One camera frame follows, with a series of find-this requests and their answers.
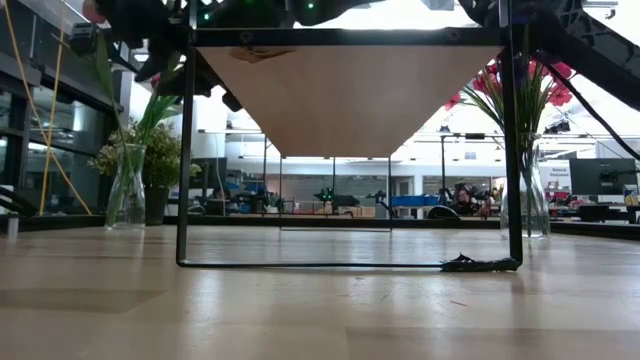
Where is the cardboard box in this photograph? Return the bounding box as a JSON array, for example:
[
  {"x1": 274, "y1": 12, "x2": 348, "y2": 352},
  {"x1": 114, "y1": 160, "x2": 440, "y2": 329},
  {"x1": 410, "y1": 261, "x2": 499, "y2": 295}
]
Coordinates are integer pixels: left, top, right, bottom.
[{"x1": 344, "y1": 204, "x2": 377, "y2": 219}]

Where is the yellow hanging cord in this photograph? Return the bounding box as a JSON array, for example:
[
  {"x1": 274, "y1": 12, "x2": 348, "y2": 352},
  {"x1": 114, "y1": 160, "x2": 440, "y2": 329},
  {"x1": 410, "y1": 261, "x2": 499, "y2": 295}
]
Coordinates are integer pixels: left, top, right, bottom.
[
  {"x1": 39, "y1": 0, "x2": 67, "y2": 212},
  {"x1": 2, "y1": 0, "x2": 94, "y2": 217}
]

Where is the white wall sign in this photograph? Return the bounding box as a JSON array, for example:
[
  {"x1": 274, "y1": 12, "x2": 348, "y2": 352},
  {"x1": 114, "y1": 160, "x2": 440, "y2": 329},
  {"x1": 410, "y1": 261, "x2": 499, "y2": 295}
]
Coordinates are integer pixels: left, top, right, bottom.
[{"x1": 547, "y1": 163, "x2": 571, "y2": 192}]

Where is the black pole rig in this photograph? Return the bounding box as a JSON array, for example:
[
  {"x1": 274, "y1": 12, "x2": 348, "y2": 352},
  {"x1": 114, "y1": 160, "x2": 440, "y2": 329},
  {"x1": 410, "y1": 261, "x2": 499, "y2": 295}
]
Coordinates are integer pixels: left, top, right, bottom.
[{"x1": 413, "y1": 130, "x2": 501, "y2": 206}]

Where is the black tape wad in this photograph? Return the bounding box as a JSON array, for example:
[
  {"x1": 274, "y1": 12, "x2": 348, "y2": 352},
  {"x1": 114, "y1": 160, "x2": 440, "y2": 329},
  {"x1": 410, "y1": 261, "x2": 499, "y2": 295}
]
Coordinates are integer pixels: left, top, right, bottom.
[{"x1": 439, "y1": 253, "x2": 522, "y2": 274}]

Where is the blue storage bin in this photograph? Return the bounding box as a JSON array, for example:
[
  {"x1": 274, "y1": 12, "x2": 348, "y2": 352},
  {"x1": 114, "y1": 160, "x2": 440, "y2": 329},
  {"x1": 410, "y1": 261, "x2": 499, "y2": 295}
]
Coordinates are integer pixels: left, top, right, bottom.
[{"x1": 391, "y1": 194, "x2": 441, "y2": 208}]

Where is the clear glass vase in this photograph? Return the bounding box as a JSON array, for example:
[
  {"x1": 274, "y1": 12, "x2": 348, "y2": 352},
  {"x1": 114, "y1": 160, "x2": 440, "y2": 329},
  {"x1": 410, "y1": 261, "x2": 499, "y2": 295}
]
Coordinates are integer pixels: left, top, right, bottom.
[
  {"x1": 103, "y1": 142, "x2": 148, "y2": 231},
  {"x1": 498, "y1": 131, "x2": 553, "y2": 240}
]

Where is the person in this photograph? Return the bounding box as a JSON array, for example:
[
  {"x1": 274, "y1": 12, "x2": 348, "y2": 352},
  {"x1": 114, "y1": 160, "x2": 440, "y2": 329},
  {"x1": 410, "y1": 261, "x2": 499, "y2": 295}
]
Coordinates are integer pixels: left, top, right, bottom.
[{"x1": 447, "y1": 182, "x2": 484, "y2": 217}]

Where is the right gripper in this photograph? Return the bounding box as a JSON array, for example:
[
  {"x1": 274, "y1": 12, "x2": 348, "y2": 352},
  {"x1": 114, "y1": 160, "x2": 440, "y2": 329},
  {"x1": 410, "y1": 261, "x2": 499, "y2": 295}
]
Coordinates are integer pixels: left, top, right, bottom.
[{"x1": 159, "y1": 0, "x2": 297, "y2": 114}]

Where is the red artificial flower bunch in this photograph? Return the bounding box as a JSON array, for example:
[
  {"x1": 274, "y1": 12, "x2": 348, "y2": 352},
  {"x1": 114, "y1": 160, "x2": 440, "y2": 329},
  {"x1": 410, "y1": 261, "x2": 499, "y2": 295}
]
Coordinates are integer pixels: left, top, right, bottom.
[
  {"x1": 443, "y1": 60, "x2": 531, "y2": 151},
  {"x1": 519, "y1": 58, "x2": 576, "y2": 151}
]

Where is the pink artificial tulip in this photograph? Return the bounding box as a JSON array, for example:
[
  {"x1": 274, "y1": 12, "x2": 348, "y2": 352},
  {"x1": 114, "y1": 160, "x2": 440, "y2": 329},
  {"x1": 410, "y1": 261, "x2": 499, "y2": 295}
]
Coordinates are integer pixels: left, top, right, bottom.
[{"x1": 81, "y1": 0, "x2": 139, "y2": 221}]

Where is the black computer monitor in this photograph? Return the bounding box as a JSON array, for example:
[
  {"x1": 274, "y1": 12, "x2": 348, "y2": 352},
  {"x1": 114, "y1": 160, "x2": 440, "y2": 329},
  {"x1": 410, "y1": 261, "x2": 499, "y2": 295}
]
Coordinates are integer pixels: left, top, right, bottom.
[
  {"x1": 189, "y1": 156, "x2": 229, "y2": 191},
  {"x1": 568, "y1": 157, "x2": 640, "y2": 197}
]

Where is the black desk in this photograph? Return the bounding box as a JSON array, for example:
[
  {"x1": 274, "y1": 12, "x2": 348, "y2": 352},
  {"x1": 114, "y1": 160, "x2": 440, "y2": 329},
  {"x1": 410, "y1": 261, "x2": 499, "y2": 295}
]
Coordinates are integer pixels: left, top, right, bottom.
[{"x1": 549, "y1": 202, "x2": 640, "y2": 225}]

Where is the potted green leafy plant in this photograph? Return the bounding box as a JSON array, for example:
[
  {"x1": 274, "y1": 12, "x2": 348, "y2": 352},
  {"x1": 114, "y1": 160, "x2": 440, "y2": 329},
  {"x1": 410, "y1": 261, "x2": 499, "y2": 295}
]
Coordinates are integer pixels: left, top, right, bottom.
[{"x1": 87, "y1": 118, "x2": 202, "y2": 226}]

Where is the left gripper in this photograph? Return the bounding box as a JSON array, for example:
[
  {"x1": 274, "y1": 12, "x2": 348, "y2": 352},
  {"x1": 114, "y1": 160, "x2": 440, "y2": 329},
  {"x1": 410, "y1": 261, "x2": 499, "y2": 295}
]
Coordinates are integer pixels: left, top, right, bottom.
[{"x1": 96, "y1": 0, "x2": 195, "y2": 84}]

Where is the black ceiling spotlight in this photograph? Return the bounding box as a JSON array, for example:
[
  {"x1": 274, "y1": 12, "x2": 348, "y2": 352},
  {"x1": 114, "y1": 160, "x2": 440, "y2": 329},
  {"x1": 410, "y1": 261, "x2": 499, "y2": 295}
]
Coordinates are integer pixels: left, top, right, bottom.
[{"x1": 543, "y1": 118, "x2": 572, "y2": 136}]

